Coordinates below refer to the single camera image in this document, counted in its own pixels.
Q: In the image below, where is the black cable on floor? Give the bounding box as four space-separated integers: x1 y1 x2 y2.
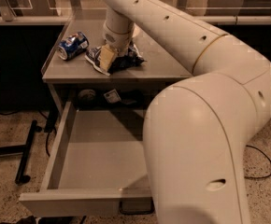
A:
243 144 271 181

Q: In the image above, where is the blue soda can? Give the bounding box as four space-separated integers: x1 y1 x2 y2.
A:
57 32 89 61

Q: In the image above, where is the white bowl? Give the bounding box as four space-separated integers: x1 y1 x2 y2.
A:
132 24 141 38

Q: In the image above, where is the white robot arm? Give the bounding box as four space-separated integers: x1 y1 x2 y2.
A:
104 0 271 224

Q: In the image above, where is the black object with white label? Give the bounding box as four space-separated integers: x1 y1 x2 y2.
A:
103 89 144 107

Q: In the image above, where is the open grey top drawer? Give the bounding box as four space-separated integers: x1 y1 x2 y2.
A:
20 106 152 217

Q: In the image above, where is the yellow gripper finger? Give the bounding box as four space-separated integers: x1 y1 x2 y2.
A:
100 44 118 73

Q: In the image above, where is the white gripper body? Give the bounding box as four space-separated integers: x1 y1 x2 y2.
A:
103 7 134 56

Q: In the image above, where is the black stand leg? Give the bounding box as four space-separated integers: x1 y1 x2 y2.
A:
0 119 42 185

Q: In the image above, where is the grey cabinet table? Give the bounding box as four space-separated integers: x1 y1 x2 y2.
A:
41 8 223 117

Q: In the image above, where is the metal drawer handle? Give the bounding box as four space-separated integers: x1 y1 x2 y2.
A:
119 199 154 216

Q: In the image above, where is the blue chip bag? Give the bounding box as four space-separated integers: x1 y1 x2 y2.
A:
85 41 145 76

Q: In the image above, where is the dark round object under table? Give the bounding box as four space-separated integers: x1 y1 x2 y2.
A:
78 89 96 104

